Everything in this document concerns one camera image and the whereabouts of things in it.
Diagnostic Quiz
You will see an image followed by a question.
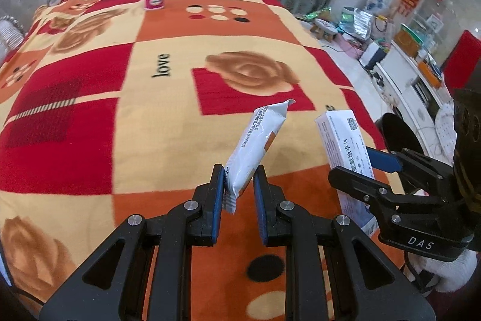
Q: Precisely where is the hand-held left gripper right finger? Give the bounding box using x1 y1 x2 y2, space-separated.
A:
253 166 438 321

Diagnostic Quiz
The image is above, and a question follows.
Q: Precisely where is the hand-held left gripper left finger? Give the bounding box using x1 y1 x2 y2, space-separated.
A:
38 164 228 321

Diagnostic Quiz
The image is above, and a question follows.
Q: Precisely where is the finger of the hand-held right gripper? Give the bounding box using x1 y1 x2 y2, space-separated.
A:
366 147 454 194
328 165 449 232

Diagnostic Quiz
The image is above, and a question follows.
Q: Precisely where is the white medicine box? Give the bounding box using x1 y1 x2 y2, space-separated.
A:
314 110 379 236

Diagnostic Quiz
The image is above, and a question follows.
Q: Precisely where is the white snack packet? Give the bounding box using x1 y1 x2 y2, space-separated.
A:
222 99 296 214

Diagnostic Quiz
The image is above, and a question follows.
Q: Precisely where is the white lace cloth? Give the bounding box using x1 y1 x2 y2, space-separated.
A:
435 101 457 158

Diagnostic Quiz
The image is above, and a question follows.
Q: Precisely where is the white tv cabinet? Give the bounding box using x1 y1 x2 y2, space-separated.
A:
376 50 455 156

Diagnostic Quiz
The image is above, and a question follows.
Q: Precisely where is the white storage box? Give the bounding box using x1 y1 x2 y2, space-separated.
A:
359 43 388 69

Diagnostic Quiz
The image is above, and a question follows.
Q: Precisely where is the orange cardboard box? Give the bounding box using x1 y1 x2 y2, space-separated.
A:
393 24 425 58

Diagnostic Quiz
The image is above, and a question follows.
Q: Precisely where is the printed rose blanket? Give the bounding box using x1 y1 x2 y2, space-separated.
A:
0 0 391 321

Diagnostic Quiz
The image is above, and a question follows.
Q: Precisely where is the red cloth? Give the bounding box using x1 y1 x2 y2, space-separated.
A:
441 29 481 92

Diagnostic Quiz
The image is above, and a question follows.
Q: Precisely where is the silver foil bag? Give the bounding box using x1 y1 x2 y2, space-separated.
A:
338 7 374 39

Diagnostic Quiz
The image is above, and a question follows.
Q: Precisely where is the small wooden stool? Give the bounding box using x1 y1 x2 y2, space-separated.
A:
310 20 337 41

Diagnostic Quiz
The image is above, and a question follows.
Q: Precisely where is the green shiny wrapper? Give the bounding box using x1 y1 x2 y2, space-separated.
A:
301 7 333 23

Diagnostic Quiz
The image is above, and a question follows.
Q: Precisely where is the striped bolster pillow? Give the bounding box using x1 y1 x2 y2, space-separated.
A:
0 16 26 60

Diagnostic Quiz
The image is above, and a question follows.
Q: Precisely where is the black cable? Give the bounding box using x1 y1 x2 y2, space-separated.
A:
404 251 431 293

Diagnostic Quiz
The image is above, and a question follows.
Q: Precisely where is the red wall decoration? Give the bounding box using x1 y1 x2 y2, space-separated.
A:
398 0 421 17

